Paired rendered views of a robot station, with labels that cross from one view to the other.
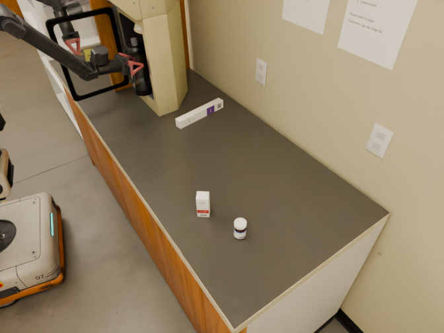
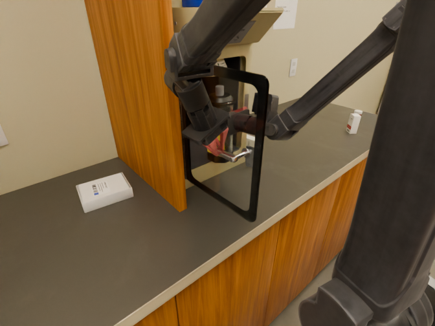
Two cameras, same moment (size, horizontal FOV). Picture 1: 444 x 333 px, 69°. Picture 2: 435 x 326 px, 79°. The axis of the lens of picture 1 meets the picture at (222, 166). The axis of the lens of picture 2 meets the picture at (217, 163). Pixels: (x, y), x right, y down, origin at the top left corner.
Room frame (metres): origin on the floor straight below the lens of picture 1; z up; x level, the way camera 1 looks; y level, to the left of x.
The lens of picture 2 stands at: (1.60, 1.27, 1.51)
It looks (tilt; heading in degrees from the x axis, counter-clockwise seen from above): 30 degrees down; 263
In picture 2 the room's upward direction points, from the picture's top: straight up
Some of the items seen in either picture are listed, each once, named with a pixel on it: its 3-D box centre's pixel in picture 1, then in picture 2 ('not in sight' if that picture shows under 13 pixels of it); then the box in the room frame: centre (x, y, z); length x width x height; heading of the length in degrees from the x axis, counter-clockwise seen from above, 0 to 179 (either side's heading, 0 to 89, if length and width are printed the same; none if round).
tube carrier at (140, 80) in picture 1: (139, 69); not in sight; (1.49, 0.39, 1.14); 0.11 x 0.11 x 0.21
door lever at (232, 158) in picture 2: not in sight; (228, 151); (1.51, 0.70, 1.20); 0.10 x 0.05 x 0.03; 126
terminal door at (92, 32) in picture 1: (92, 56); (217, 141); (1.52, 0.62, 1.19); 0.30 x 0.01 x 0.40; 126
